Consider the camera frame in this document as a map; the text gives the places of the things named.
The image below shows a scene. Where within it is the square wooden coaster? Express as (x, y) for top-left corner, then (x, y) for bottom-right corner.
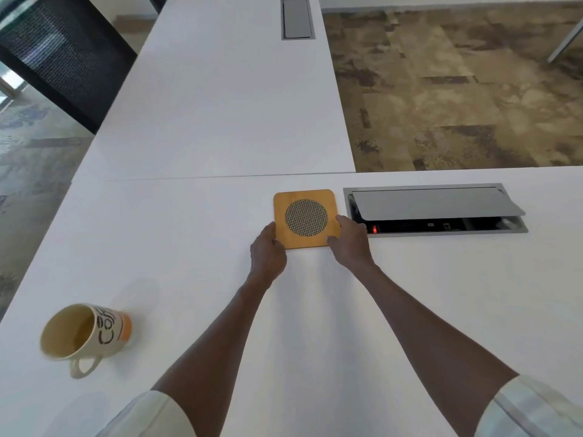
(273, 189), (343, 251)

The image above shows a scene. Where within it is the open grey cable hatch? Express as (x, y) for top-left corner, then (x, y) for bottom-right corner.
(342, 183), (529, 239)

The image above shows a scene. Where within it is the person's right hand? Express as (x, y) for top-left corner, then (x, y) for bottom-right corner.
(327, 214), (379, 279)

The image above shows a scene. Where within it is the large white table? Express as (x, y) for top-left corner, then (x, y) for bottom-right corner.
(0, 166), (583, 437)

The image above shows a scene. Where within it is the person's right forearm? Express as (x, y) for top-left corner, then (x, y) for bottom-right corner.
(356, 263), (520, 437)

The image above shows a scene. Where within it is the person's left forearm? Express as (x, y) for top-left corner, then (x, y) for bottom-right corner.
(150, 276), (274, 437)

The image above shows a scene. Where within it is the person's right shirt sleeve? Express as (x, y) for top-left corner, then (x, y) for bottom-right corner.
(473, 375), (583, 437)

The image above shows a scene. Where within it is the narrow white table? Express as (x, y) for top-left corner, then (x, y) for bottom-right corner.
(72, 0), (357, 181)

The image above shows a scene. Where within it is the white slanted post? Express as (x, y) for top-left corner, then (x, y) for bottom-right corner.
(546, 15), (583, 64)

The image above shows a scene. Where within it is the person's left shirt sleeve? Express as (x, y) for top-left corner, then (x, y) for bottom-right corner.
(93, 390), (197, 437)

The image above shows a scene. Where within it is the person's left hand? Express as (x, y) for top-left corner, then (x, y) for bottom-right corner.
(249, 221), (288, 287)

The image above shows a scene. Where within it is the closed grey cable hatch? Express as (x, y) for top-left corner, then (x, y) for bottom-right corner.
(280, 0), (316, 41)

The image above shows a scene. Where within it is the glass window wall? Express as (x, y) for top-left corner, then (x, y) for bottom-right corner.
(0, 63), (28, 112)

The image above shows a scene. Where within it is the cream coffee mug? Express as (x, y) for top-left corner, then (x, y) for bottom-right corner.
(39, 303), (133, 379)

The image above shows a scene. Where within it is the person's shirt sleeve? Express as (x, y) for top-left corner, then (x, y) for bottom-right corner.
(473, 375), (583, 437)
(93, 390), (197, 437)

